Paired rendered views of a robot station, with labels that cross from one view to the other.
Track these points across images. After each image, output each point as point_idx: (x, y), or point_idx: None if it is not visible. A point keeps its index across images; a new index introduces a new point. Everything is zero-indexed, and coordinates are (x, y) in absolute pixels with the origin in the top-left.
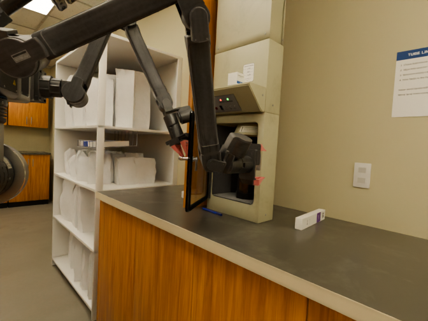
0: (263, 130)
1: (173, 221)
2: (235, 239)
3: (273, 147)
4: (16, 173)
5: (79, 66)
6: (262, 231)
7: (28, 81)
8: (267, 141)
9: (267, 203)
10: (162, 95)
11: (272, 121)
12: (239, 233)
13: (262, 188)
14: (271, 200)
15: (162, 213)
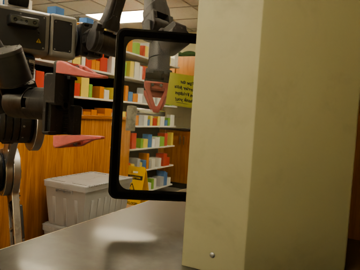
0: (197, 35)
1: (124, 212)
2: (55, 249)
3: (240, 75)
4: (35, 123)
5: (104, 9)
6: (122, 269)
7: (69, 38)
8: (214, 61)
9: (217, 226)
10: (146, 15)
11: (231, 5)
12: (92, 250)
13: (194, 179)
14: (237, 225)
15: (161, 205)
